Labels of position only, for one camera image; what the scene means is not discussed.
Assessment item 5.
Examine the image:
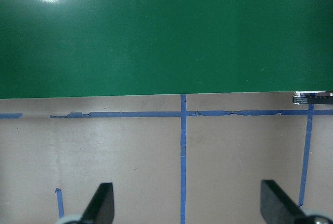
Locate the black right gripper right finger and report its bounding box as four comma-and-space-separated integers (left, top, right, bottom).
260, 180, 306, 224

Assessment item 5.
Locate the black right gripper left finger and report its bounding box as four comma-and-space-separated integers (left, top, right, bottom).
80, 182, 115, 224

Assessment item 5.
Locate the green conveyor belt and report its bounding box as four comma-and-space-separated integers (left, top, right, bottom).
1, 0, 332, 99

